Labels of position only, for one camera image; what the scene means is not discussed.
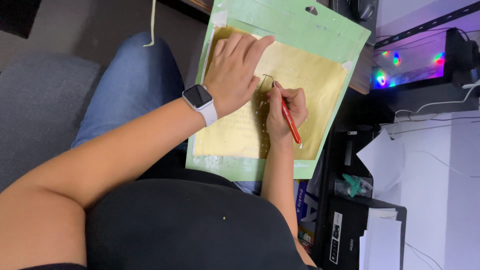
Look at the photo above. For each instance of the person's left hand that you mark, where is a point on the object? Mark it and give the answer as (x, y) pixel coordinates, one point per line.
(230, 78)

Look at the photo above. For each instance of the person's right hand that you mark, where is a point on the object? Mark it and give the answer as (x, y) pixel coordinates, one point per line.
(279, 120)

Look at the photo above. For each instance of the red weeding hook tool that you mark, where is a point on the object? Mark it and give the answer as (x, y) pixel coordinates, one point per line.
(290, 122)

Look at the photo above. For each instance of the gold vinyl sheet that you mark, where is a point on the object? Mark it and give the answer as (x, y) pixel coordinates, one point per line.
(322, 97)

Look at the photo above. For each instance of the white smartwatch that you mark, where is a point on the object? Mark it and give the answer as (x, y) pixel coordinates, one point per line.
(198, 98)

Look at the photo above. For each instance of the green cutting mat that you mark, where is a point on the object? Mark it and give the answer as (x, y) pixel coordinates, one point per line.
(300, 26)

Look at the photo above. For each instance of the blue paper ream carton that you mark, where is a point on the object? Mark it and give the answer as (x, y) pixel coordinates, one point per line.
(305, 204)

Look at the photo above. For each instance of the pale yellow vinyl strip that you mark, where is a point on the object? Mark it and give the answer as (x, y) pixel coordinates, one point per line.
(152, 22)

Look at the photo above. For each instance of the clear bag with green item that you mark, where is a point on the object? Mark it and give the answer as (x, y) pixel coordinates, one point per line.
(352, 185)

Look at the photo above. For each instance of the person's blue jeans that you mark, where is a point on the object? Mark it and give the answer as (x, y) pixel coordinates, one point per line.
(131, 86)

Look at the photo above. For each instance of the loose white paper sheet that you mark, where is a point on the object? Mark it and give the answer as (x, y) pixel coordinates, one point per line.
(384, 161)

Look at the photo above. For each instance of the black printer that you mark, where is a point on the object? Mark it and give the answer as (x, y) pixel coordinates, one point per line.
(345, 240)

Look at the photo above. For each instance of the black computer mouse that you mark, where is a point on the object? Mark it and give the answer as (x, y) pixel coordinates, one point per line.
(363, 9)

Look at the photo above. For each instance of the person's black shirt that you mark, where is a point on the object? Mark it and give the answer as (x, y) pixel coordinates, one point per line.
(187, 225)

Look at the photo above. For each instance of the computer case with coloured lights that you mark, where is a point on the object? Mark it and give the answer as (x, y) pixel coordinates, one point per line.
(420, 71)

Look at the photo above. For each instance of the stack of white paper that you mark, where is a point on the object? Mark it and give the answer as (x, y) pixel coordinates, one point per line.
(382, 240)

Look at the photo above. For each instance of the black metal bar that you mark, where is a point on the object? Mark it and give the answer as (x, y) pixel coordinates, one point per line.
(427, 25)

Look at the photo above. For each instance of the grey upholstered chair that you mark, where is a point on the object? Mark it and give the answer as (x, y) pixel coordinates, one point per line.
(41, 108)

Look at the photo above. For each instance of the dark box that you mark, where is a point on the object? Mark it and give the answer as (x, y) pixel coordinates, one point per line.
(17, 17)

